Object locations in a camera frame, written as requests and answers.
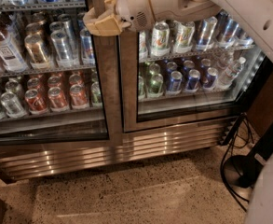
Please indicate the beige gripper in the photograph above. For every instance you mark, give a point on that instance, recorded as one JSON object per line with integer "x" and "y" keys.
{"x": 132, "y": 8}

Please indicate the glass fridge door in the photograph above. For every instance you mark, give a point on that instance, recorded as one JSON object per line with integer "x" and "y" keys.
{"x": 64, "y": 129}
{"x": 242, "y": 70}

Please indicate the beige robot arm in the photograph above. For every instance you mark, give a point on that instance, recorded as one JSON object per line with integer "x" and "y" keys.
{"x": 256, "y": 18}

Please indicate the green soda can left door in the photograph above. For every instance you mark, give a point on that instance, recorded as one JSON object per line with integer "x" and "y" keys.
{"x": 96, "y": 96}

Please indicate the stainless fridge bottom grille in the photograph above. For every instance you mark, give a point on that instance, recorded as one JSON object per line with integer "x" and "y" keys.
{"x": 135, "y": 146}

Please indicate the white green soda can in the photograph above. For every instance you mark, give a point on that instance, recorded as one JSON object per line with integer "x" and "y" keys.
{"x": 160, "y": 39}
{"x": 183, "y": 37}

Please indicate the silver tall can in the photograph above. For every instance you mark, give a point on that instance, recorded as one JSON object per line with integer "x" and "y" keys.
{"x": 66, "y": 57}

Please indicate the white green soda can right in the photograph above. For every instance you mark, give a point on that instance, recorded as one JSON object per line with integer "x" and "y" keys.
{"x": 183, "y": 37}

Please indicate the gold drink can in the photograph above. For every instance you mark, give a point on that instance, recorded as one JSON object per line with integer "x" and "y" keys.
{"x": 40, "y": 57}

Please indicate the green can lower right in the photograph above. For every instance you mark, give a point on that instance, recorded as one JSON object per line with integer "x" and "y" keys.
{"x": 155, "y": 86}

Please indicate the orange soda can right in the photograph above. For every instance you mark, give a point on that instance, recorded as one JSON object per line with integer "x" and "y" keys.
{"x": 79, "y": 99}

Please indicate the orange soda can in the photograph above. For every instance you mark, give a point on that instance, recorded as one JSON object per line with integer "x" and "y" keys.
{"x": 36, "y": 102}
{"x": 79, "y": 99}
{"x": 57, "y": 99}

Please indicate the orange soda can middle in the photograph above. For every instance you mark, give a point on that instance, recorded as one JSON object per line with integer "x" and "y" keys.
{"x": 57, "y": 99}

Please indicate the brown tea bottle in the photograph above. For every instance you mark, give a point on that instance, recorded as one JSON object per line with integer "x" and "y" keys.
{"x": 10, "y": 53}

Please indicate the orange soda can left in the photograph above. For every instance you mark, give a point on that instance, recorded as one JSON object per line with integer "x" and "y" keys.
{"x": 36, "y": 102}

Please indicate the silver can lower left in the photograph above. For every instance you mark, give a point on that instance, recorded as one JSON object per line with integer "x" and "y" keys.
{"x": 11, "y": 102}

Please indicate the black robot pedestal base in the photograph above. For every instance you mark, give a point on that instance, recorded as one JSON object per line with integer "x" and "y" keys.
{"x": 240, "y": 172}

